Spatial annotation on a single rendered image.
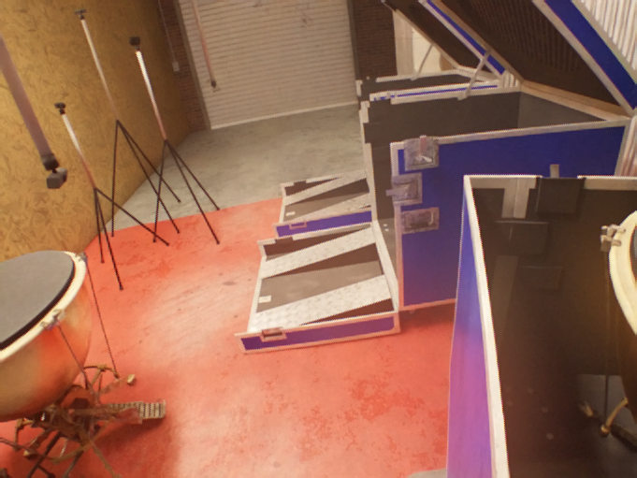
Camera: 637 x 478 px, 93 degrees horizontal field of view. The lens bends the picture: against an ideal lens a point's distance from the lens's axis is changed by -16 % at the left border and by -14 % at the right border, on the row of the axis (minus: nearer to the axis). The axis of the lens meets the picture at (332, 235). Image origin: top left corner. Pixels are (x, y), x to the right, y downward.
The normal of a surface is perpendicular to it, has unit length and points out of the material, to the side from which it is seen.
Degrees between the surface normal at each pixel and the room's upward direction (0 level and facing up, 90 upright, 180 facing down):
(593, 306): 90
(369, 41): 90
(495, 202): 90
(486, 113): 90
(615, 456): 0
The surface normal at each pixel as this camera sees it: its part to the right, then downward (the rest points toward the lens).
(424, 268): 0.05, 0.51
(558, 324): -0.25, 0.53
